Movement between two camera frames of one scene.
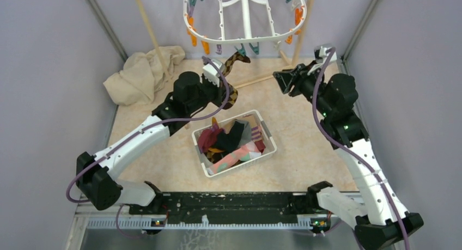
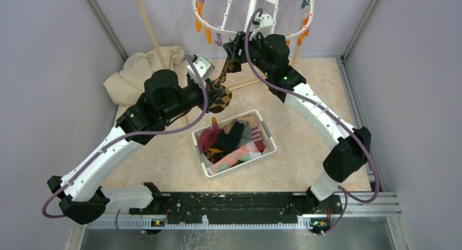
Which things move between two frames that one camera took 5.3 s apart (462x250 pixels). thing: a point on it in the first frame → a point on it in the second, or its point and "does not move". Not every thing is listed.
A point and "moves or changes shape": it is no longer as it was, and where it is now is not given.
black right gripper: (296, 78) → (233, 47)
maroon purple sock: (207, 138) does not move
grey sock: (246, 136) does not move
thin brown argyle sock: (237, 55) moves or changes shape
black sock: (228, 142) does not move
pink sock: (247, 152) does not move
